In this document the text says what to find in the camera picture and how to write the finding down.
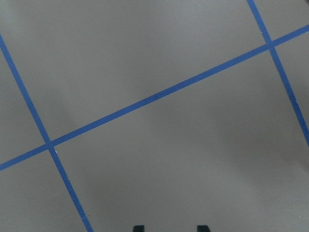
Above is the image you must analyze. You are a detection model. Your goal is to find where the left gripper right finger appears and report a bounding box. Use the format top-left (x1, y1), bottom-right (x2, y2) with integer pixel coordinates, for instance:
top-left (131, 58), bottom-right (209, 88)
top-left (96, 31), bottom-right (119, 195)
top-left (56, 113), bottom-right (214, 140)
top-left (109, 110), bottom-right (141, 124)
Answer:
top-left (197, 225), bottom-right (210, 232)

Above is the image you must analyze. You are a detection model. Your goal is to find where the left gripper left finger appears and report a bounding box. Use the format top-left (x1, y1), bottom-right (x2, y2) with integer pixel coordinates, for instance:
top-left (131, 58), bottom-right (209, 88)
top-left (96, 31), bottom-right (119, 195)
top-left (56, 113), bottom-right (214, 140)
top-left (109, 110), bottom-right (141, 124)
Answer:
top-left (133, 225), bottom-right (144, 232)

